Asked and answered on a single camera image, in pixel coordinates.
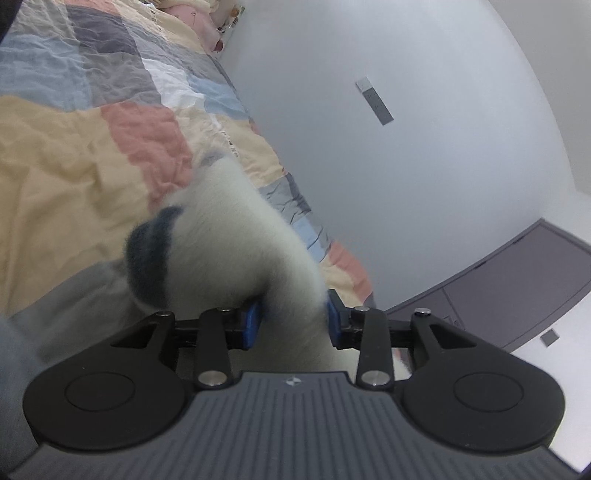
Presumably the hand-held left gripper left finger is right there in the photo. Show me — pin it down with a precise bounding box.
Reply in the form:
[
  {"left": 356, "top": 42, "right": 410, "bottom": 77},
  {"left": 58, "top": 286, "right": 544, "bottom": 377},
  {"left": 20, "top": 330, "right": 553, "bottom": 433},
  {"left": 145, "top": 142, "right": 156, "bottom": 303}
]
[{"left": 111, "top": 302, "right": 262, "bottom": 388}]

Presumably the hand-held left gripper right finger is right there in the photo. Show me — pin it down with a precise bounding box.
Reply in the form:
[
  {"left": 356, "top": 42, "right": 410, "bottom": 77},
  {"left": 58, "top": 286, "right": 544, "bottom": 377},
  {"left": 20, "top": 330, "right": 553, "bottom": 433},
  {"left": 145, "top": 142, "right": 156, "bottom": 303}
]
[{"left": 326, "top": 289, "right": 483, "bottom": 389}]

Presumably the cream striped fuzzy sweater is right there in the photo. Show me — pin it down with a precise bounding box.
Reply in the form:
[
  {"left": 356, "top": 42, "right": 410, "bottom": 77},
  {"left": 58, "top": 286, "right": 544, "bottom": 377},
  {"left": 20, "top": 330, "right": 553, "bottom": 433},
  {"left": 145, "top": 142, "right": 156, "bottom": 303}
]
[{"left": 124, "top": 151, "right": 413, "bottom": 376}]

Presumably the grey wardrobe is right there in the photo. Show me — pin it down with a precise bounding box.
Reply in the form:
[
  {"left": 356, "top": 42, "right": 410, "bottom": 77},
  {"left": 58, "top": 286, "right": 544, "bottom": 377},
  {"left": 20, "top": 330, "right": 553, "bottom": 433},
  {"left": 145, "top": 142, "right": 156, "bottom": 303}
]
[{"left": 383, "top": 219, "right": 591, "bottom": 354}]

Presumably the pastel patchwork bed sheet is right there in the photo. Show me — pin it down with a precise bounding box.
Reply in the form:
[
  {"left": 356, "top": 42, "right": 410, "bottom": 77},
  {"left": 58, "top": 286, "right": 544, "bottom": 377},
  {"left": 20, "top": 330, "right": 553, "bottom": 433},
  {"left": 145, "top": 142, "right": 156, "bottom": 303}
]
[{"left": 0, "top": 0, "right": 377, "bottom": 370}]

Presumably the grey-blue cloth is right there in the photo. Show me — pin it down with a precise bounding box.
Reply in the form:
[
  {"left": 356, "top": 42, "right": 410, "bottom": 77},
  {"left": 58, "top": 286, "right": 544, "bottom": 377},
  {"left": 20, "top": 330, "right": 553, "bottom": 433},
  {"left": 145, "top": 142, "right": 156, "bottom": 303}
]
[{"left": 0, "top": 316, "right": 44, "bottom": 467}]

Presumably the polka dot white cloth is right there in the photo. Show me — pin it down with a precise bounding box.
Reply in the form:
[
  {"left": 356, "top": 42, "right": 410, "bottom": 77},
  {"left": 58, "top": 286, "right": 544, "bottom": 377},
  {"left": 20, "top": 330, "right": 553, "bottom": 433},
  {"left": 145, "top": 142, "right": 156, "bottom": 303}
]
[{"left": 216, "top": 4, "right": 246, "bottom": 34}]

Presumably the pink printed pillow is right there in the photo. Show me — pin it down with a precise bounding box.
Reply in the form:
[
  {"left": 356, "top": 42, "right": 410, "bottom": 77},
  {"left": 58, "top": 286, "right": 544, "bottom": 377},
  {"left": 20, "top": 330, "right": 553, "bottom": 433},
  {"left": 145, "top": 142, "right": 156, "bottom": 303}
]
[{"left": 164, "top": 0, "right": 222, "bottom": 52}]

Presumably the grey wall switch panel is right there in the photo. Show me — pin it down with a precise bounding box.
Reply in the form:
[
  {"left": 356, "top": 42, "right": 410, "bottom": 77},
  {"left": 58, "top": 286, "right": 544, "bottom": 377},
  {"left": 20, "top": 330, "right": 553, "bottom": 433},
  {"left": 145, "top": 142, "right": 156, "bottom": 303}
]
[{"left": 355, "top": 78, "right": 396, "bottom": 127}]

